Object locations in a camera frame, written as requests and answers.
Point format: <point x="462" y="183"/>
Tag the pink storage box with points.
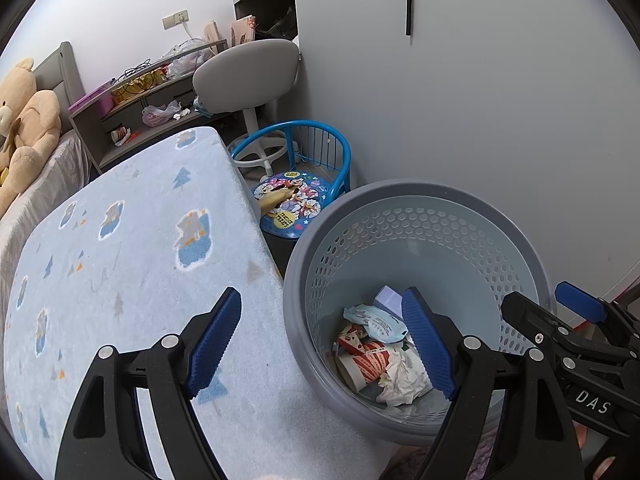
<point x="92" y="97"/>

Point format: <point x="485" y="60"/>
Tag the purple fluffy rug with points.
<point x="485" y="460"/>

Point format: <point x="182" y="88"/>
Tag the banana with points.
<point x="277" y="197"/>

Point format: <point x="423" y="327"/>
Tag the pale pink box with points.
<point x="212" y="31"/>

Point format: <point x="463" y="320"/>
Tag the red white snack wrapper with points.
<point x="352" y="337"/>

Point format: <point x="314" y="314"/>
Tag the wall socket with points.
<point x="175" y="20"/>

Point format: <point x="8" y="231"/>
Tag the white paper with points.
<point x="402" y="382"/>

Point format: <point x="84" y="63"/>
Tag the pink book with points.
<point x="244" y="30"/>

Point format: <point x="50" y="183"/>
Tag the grey swivel chair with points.
<point x="240" y="70"/>

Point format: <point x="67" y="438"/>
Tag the red white paper cup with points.
<point x="365" y="365"/>

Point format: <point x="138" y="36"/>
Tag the blue metal child chair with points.
<point x="310" y="195"/>

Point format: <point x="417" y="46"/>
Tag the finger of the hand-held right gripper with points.
<point x="550" y="332"/>
<point x="582" y="300"/>

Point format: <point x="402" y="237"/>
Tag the white plastic bag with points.
<point x="187" y="62"/>

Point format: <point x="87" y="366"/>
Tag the grey shelf unit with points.
<point x="150" y="135"/>

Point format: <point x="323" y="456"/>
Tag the beige teddy bear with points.
<point x="30" y="125"/>

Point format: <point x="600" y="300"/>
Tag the yellow gold package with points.
<point x="140" y="84"/>

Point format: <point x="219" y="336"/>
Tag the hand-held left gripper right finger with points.
<point x="430" y="347"/>

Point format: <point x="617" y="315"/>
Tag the bed with grey cover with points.
<point x="60" y="162"/>

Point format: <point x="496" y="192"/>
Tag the grey bed headboard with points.
<point x="60" y="70"/>

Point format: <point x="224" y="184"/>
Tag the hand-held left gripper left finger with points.
<point x="215" y="342"/>

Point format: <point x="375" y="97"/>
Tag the pink plastic bag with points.
<point x="160" y="114"/>

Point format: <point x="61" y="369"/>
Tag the teal wet wipe packet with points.
<point x="380" y="322"/>

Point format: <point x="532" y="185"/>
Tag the person's right hand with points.
<point x="579" y="437"/>

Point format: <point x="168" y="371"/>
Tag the purple cardboard box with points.
<point x="390" y="300"/>

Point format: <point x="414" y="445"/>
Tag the small red white cup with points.
<point x="120" y="136"/>

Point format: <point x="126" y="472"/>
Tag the teal cloth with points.
<point x="202" y="107"/>

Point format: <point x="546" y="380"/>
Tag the dark clothes in niche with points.
<point x="280" y="22"/>

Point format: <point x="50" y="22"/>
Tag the grey perforated plastic basket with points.
<point x="450" y="260"/>

